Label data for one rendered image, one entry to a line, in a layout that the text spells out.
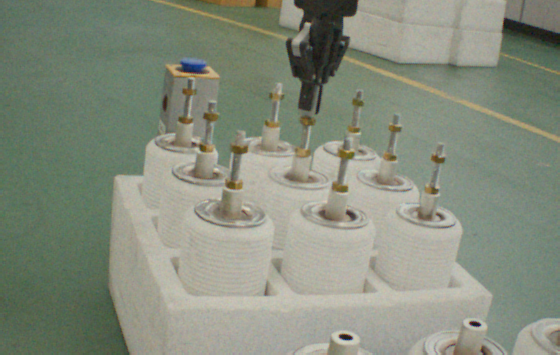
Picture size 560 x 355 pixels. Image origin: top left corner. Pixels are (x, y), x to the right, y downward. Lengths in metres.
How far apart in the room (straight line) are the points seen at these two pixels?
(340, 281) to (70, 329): 0.40
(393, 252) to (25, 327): 0.50
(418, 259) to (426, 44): 2.87
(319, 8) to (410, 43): 2.74
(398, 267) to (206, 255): 0.23
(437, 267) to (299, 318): 0.18
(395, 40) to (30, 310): 2.73
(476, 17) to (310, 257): 3.22
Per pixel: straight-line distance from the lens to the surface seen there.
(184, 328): 0.84
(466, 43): 3.99
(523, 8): 6.74
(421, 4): 3.71
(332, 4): 0.94
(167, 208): 0.97
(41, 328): 1.12
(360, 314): 0.90
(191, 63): 1.23
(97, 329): 1.13
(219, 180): 0.97
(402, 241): 0.94
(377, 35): 3.72
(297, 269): 0.91
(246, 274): 0.86
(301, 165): 1.01
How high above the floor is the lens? 0.57
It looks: 17 degrees down
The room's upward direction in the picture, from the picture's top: 9 degrees clockwise
